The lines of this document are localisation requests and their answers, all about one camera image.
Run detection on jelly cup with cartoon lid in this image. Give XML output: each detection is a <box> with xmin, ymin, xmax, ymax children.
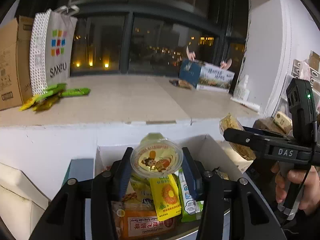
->
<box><xmin>130</xmin><ymin>133</ymin><xmax>183</xmax><ymax>178</ymax></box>

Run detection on clear waffle cracker pack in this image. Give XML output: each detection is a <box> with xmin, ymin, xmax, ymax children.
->
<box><xmin>219</xmin><ymin>113</ymin><xmax>256</xmax><ymax>161</ymax></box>

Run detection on black yellow snack packet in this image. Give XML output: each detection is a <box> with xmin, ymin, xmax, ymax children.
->
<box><xmin>213</xmin><ymin>167</ymin><xmax>229</xmax><ymax>180</ymax></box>

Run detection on yellow small snack packet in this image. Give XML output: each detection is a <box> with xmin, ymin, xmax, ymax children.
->
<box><xmin>149</xmin><ymin>174</ymin><xmax>182</xmax><ymax>222</ymax></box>

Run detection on yellow bread snack bag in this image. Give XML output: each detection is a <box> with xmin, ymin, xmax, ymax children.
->
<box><xmin>121</xmin><ymin>174</ymin><xmax>155</xmax><ymax>211</ymax></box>

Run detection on green wafer snack pack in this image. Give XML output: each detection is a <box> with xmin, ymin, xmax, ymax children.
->
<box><xmin>177</xmin><ymin>168</ymin><xmax>203</xmax><ymax>223</ymax></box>

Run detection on orange white cracker bag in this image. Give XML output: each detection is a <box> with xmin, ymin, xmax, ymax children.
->
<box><xmin>111</xmin><ymin>202</ymin><xmax>176</xmax><ymax>239</ymax></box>

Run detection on dark side table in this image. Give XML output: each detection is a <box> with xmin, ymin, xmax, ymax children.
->
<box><xmin>253</xmin><ymin>117</ymin><xmax>292</xmax><ymax>135</ymax></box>

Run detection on rolled white paper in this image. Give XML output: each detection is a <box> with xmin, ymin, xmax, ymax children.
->
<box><xmin>231</xmin><ymin>97</ymin><xmax>260</xmax><ymax>113</ymax></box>

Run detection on yellow box on side table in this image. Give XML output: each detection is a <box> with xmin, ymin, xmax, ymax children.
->
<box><xmin>273</xmin><ymin>111</ymin><xmax>292</xmax><ymax>134</ymax></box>

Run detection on white open storage box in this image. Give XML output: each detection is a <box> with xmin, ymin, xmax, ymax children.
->
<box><xmin>94</xmin><ymin>134</ymin><xmax>253</xmax><ymax>240</ymax></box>

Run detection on white spray bottle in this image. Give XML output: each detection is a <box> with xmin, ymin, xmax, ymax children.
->
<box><xmin>233</xmin><ymin>74</ymin><xmax>250</xmax><ymax>101</ymax></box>

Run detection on clear plastic drawer unit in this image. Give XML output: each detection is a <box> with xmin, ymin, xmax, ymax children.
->
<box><xmin>275</xmin><ymin>60</ymin><xmax>319</xmax><ymax>119</ymax></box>

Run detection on printed landscape tissue box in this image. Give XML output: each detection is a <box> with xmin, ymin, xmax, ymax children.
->
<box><xmin>179</xmin><ymin>59</ymin><xmax>234</xmax><ymax>93</ymax></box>

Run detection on brown wrapper on sill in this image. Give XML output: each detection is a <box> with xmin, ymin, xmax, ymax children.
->
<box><xmin>169</xmin><ymin>79</ymin><xmax>194</xmax><ymax>90</ymax></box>

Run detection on green snack packets on sill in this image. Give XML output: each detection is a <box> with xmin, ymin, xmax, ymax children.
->
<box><xmin>19</xmin><ymin>83</ymin><xmax>91</xmax><ymax>112</ymax></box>

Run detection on cream sofa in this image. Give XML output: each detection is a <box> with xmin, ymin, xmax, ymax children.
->
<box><xmin>1</xmin><ymin>164</ymin><xmax>49</xmax><ymax>239</ymax></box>

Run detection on brown cardboard box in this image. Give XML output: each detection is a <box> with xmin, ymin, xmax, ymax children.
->
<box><xmin>0</xmin><ymin>16</ymin><xmax>34</xmax><ymax>110</ymax></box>

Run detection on white SANFU shopping bag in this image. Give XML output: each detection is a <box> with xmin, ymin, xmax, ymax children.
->
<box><xmin>29</xmin><ymin>5</ymin><xmax>79</xmax><ymax>95</ymax></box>

